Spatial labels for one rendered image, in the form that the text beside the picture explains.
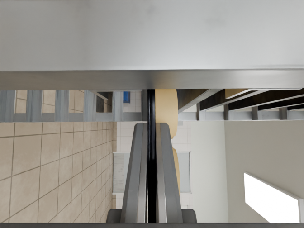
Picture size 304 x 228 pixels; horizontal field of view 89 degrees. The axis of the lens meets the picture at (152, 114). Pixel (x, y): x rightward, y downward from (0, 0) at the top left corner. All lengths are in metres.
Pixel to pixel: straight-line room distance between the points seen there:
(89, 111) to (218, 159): 4.28
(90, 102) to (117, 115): 0.10
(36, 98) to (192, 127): 3.98
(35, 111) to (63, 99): 0.10
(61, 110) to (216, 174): 4.39
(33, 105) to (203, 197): 4.51
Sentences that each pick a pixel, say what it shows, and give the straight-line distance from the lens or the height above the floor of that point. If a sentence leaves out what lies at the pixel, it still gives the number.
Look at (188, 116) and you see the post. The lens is 0.52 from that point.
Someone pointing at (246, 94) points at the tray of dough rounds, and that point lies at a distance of 0.29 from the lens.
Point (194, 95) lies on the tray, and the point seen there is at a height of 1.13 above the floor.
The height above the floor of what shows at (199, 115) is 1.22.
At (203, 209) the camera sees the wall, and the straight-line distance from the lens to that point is 4.90.
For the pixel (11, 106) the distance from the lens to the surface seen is 0.69.
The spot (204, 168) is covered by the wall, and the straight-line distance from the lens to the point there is 4.56.
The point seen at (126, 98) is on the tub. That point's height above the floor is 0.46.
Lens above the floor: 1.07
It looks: level
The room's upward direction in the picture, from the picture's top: 90 degrees clockwise
